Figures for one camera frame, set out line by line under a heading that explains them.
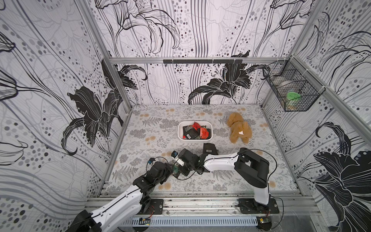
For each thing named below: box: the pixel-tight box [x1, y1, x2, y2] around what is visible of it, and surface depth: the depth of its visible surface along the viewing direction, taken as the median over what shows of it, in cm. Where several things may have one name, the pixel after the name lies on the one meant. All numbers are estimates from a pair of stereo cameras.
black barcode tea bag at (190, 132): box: [182, 125, 200, 140], surface depth 100 cm
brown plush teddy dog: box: [226, 112, 253, 144], surface depth 94 cm
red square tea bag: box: [191, 121, 202, 131], surface depth 100 cm
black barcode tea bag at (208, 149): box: [200, 143, 219, 159], surface depth 95 cm
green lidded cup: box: [285, 91, 301, 111], surface depth 81 cm
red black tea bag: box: [199, 127, 210, 140], surface depth 98 cm
